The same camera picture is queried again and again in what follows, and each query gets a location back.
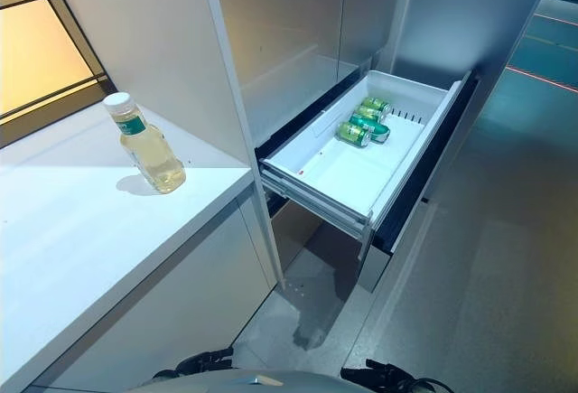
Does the clear bottle of yellow tea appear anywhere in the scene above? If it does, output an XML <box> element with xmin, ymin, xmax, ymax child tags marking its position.
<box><xmin>102</xmin><ymin>91</ymin><xmax>187</xmax><ymax>194</ymax></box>

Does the white fridge drawer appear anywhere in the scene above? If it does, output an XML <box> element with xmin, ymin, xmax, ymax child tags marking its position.
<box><xmin>256</xmin><ymin>69</ymin><xmax>480</xmax><ymax>255</ymax></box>

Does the stainless steel fridge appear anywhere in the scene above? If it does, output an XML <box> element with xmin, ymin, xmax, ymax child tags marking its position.
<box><xmin>210</xmin><ymin>0</ymin><xmax>564</xmax><ymax>297</ymax></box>

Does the black framed lit window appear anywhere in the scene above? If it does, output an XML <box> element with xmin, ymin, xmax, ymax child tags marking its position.
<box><xmin>0</xmin><ymin>0</ymin><xmax>110</xmax><ymax>149</ymax></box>

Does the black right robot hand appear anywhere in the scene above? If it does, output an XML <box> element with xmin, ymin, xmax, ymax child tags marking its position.
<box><xmin>340</xmin><ymin>358</ymin><xmax>447</xmax><ymax>393</ymax></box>

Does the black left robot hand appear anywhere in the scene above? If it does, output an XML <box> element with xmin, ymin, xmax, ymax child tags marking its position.
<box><xmin>153</xmin><ymin>346</ymin><xmax>236</xmax><ymax>380</ymax></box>

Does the dark green drink can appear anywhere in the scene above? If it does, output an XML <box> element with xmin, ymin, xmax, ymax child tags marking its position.
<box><xmin>348</xmin><ymin>113</ymin><xmax>391</xmax><ymax>144</ymax></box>

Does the white counter cabinet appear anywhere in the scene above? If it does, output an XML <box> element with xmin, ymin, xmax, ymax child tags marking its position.
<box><xmin>0</xmin><ymin>101</ymin><xmax>284</xmax><ymax>393</ymax></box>

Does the tall white cabinet panel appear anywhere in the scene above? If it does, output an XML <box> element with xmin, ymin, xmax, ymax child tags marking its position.
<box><xmin>42</xmin><ymin>0</ymin><xmax>286</xmax><ymax>286</ymax></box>

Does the light green drink can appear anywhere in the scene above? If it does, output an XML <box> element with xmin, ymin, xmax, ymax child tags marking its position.
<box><xmin>359</xmin><ymin>96</ymin><xmax>393</xmax><ymax>115</ymax></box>
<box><xmin>334</xmin><ymin>121</ymin><xmax>374</xmax><ymax>146</ymax></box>
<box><xmin>357</xmin><ymin>104</ymin><xmax>387</xmax><ymax>124</ymax></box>

